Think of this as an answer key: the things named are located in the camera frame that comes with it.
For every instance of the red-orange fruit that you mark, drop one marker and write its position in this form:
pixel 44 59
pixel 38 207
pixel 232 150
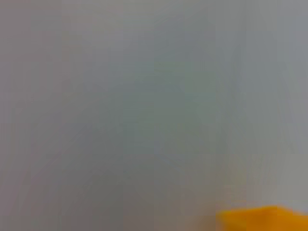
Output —
pixel 262 219

